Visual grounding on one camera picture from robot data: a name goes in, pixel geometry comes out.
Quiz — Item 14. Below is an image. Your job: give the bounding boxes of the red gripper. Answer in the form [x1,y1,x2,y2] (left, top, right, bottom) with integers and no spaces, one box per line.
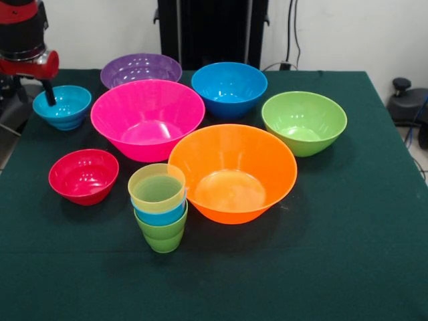
[0,49,60,107]

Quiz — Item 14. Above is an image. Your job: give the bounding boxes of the small cyan bowl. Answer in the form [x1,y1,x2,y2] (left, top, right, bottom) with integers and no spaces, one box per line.
[32,85,93,131]

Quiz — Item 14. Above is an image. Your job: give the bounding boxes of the yellow cup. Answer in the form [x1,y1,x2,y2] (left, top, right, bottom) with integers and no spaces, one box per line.
[127,163,187,214]

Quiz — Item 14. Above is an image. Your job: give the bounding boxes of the blue cup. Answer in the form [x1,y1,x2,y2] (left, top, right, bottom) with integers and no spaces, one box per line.
[130,189,189,227]

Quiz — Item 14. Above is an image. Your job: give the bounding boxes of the small red bowl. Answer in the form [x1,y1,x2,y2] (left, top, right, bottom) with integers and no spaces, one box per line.
[47,148,120,207]

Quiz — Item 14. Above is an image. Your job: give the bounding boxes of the purple bowl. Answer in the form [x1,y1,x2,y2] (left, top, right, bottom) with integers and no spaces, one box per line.
[100,52,183,90]

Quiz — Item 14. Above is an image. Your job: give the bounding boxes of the large magenta bowl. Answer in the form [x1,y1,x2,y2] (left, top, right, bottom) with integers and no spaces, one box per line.
[90,79,206,163]

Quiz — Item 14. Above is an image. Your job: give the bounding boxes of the dark green table cloth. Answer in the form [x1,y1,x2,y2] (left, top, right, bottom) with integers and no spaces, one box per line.
[0,68,428,321]

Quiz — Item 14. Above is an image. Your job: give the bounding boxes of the blue bowl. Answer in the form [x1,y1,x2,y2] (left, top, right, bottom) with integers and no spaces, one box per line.
[191,62,268,120]

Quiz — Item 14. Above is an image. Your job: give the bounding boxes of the green cup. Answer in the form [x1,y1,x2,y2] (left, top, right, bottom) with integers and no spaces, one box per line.
[133,200,189,254]

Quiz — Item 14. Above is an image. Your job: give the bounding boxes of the large orange bowl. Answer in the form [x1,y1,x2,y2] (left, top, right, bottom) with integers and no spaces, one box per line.
[167,123,298,225]

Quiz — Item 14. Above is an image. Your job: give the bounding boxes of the green bowl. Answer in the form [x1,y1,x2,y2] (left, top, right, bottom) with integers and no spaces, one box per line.
[261,90,348,157]

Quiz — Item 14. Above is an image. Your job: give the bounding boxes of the black pedestal foot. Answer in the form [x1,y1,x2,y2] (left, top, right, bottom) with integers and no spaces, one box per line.
[387,77,428,150]
[0,73,37,134]

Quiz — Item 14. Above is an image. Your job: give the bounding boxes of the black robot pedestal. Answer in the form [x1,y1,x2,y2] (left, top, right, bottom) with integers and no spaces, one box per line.
[153,0,270,71]

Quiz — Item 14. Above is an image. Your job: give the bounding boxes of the black wall cable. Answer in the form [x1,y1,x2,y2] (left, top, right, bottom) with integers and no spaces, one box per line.
[286,0,302,71]

